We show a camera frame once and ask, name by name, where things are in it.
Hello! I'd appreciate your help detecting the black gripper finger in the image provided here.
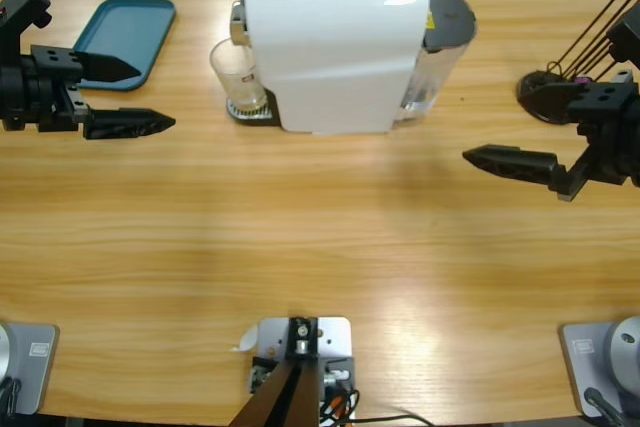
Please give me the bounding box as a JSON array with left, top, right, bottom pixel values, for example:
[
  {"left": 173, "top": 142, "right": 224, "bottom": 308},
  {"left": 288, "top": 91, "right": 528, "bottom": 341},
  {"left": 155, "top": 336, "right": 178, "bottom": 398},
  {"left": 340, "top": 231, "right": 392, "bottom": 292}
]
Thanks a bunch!
[
  {"left": 519, "top": 81, "right": 591, "bottom": 121},
  {"left": 462, "top": 144, "right": 599, "bottom": 203},
  {"left": 73, "top": 50, "right": 142, "bottom": 84},
  {"left": 82, "top": 107, "right": 177, "bottom": 141}
]

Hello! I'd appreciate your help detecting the teal plastic tray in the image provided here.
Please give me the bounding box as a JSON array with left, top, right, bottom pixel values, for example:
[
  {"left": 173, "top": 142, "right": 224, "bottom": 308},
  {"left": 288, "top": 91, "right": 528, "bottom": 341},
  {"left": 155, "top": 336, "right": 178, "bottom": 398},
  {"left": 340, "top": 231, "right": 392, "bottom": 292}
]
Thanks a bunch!
[{"left": 70, "top": 0, "right": 177, "bottom": 92}]

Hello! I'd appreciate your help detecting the black base cable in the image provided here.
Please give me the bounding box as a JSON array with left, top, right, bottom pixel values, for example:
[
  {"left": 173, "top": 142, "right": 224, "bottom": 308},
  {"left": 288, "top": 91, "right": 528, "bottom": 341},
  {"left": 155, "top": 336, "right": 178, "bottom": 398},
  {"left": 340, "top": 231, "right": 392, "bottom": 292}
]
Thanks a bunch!
[
  {"left": 0, "top": 376, "right": 24, "bottom": 416},
  {"left": 583, "top": 386, "right": 626, "bottom": 427}
]

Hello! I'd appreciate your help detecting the white capsule coffee machine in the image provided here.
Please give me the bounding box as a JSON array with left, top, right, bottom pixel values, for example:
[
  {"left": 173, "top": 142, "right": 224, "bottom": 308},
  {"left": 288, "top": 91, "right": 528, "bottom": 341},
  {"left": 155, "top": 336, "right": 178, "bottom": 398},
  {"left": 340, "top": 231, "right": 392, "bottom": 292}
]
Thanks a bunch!
[{"left": 225, "top": 0, "right": 479, "bottom": 137}]

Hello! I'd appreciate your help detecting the black orange cable bundle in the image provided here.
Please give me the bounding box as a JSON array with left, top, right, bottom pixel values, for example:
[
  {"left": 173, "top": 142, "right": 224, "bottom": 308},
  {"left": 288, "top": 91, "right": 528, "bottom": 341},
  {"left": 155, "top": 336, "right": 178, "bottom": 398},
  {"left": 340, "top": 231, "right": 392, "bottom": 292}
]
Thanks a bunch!
[{"left": 319, "top": 385, "right": 436, "bottom": 427}]

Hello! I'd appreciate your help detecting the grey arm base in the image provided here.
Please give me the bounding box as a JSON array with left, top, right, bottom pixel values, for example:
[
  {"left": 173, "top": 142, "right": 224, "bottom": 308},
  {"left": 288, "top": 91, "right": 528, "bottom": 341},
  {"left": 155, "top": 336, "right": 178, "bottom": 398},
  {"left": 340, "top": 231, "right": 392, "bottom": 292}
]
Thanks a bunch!
[
  {"left": 0, "top": 321, "right": 60, "bottom": 416},
  {"left": 558, "top": 315, "right": 640, "bottom": 421}
]

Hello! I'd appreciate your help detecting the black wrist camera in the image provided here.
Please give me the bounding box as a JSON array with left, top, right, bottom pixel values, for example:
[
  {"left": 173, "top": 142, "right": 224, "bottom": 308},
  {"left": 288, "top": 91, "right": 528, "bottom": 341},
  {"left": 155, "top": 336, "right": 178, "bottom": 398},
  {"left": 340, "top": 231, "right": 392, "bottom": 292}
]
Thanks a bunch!
[{"left": 0, "top": 0, "right": 53, "bottom": 69}]

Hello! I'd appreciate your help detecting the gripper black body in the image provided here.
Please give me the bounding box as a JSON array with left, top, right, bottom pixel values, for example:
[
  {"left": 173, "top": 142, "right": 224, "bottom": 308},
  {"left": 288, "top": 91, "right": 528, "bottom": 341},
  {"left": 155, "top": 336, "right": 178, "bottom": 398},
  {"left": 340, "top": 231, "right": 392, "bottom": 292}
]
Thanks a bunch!
[
  {"left": 567, "top": 80, "right": 640, "bottom": 186},
  {"left": 0, "top": 44, "right": 92, "bottom": 134}
]

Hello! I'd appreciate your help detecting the black capsule holder with rods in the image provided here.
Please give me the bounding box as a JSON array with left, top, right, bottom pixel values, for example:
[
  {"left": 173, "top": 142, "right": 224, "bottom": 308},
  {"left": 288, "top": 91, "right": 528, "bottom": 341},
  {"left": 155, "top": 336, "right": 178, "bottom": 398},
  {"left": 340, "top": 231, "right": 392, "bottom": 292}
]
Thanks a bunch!
[{"left": 517, "top": 0, "right": 640, "bottom": 126}]

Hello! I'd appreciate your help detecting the clear drinking glass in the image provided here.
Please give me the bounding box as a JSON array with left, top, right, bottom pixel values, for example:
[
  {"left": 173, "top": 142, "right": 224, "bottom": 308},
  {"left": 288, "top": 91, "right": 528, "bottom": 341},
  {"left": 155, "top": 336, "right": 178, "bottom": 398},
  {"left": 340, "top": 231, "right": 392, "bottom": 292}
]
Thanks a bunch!
[{"left": 208, "top": 38, "right": 270, "bottom": 116}]

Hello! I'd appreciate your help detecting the white mount block dark post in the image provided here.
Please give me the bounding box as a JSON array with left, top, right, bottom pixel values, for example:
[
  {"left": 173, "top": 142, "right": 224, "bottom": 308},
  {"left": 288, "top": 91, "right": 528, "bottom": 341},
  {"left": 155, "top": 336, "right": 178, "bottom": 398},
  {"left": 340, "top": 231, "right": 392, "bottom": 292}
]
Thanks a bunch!
[{"left": 229, "top": 315, "right": 357, "bottom": 427}]

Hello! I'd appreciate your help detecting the white paper tab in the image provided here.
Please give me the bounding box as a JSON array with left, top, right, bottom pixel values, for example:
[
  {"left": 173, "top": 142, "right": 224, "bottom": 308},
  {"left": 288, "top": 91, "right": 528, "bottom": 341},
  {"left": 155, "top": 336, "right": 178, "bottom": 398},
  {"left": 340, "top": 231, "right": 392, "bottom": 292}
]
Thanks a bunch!
[{"left": 229, "top": 324, "right": 260, "bottom": 353}]

